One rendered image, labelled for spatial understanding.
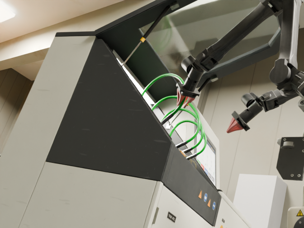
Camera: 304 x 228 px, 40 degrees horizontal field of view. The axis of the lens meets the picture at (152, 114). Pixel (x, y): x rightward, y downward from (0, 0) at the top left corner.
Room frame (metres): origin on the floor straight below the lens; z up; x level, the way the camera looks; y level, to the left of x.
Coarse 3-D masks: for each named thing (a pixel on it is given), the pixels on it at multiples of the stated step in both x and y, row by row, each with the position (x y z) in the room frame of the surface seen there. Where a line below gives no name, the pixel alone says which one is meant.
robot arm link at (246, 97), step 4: (252, 92) 1.84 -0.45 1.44; (268, 92) 1.75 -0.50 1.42; (244, 96) 1.84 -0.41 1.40; (248, 96) 1.82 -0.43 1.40; (252, 96) 1.83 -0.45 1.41; (256, 96) 1.80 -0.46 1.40; (260, 96) 1.77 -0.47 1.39; (264, 96) 1.75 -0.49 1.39; (268, 96) 1.74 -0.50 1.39; (244, 100) 1.84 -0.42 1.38; (248, 100) 1.81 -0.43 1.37; (260, 100) 1.78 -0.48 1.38; (264, 100) 1.76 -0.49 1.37; (244, 104) 1.86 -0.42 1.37; (264, 104) 1.78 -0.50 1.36; (264, 108) 1.80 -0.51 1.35
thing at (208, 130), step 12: (168, 108) 2.36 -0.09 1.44; (180, 120) 2.30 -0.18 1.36; (192, 120) 2.37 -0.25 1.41; (204, 120) 2.60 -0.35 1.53; (180, 132) 2.29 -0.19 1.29; (192, 132) 2.37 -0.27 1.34; (192, 144) 2.36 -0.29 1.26; (216, 144) 2.83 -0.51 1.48; (216, 156) 2.81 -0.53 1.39; (216, 168) 2.80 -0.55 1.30; (216, 180) 2.79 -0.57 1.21; (228, 216) 2.27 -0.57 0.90
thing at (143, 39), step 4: (168, 8) 1.66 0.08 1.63; (164, 12) 1.67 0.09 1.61; (160, 16) 1.67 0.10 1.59; (156, 20) 1.68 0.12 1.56; (152, 24) 1.69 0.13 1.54; (156, 24) 1.69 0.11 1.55; (152, 28) 1.69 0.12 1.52; (148, 32) 1.70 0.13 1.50; (144, 36) 1.71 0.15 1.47; (140, 40) 1.72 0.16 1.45; (144, 40) 1.72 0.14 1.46; (136, 48) 1.73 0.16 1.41; (132, 52) 1.74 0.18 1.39; (128, 56) 1.74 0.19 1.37
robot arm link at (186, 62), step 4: (200, 56) 1.57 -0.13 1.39; (204, 56) 1.57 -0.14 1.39; (184, 60) 1.68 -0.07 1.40; (188, 60) 1.66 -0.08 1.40; (192, 60) 1.65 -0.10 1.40; (196, 60) 1.60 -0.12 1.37; (200, 60) 1.58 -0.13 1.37; (184, 64) 1.67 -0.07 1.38; (188, 64) 1.65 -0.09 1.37; (200, 64) 1.63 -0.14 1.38; (184, 68) 1.68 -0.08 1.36; (188, 68) 1.66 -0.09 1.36; (204, 68) 1.62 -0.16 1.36; (188, 72) 1.68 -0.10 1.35; (208, 72) 1.64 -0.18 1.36
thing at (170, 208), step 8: (168, 192) 1.59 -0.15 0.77; (160, 200) 1.55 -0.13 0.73; (168, 200) 1.61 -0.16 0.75; (176, 200) 1.67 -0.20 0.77; (160, 208) 1.57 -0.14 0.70; (168, 208) 1.63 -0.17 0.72; (176, 208) 1.69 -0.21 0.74; (184, 208) 1.75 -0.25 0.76; (160, 216) 1.58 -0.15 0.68; (168, 216) 1.64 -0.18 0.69; (176, 216) 1.70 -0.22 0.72; (184, 216) 1.77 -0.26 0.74; (192, 216) 1.84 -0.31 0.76; (152, 224) 1.55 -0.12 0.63; (160, 224) 1.60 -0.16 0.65; (168, 224) 1.66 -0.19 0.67; (176, 224) 1.72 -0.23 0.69; (184, 224) 1.79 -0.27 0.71; (192, 224) 1.86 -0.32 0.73; (200, 224) 1.94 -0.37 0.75; (208, 224) 2.03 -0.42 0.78
